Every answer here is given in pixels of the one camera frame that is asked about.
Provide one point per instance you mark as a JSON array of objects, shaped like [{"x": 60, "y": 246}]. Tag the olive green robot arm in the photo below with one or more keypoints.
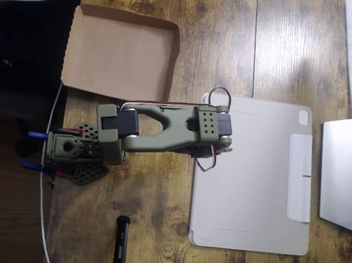
[{"x": 176, "y": 128}]

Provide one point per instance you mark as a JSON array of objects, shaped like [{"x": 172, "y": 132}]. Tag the brown cardboard tray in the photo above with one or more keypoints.
[{"x": 117, "y": 56}]

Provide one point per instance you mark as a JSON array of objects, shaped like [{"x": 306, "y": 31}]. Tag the beige tablet case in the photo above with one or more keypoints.
[{"x": 247, "y": 191}]

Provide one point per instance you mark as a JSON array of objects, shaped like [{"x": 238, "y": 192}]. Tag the silver monitor stand base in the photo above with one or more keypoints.
[{"x": 349, "y": 175}]

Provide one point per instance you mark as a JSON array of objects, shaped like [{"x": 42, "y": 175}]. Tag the perforated dark base plate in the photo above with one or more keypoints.
[{"x": 90, "y": 172}]

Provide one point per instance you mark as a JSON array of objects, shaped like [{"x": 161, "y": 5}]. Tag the black camera stand pole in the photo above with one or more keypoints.
[{"x": 121, "y": 248}]

